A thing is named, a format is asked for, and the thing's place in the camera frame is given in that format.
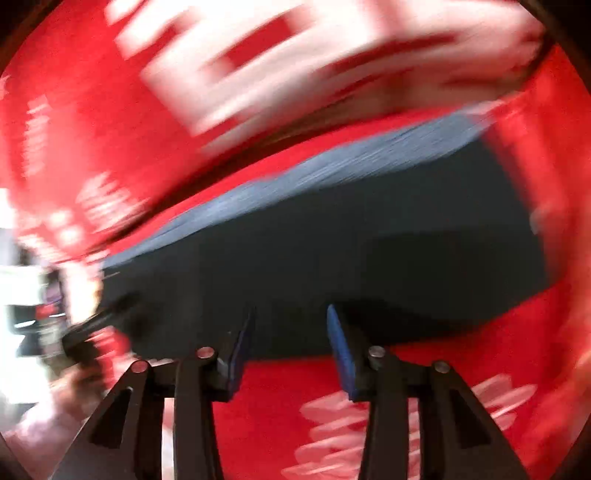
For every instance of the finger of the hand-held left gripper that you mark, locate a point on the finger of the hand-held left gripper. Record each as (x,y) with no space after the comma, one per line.
(104,317)

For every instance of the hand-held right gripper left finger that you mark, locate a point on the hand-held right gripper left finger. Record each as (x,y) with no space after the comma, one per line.
(240,355)

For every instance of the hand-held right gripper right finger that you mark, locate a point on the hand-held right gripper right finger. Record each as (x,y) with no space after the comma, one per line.
(344,355)

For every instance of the dark pants with grey lining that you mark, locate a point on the dark pants with grey lining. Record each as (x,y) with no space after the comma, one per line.
(369,254)

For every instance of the person's left forearm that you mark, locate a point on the person's left forearm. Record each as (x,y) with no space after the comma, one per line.
(41,420)

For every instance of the person's left hand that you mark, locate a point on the person's left hand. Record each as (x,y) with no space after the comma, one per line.
(78,383)

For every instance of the red printed blanket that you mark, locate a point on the red printed blanket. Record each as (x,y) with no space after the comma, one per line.
(286,415)

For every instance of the red folded quilt white print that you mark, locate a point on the red folded quilt white print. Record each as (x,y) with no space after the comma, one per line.
(92,115)

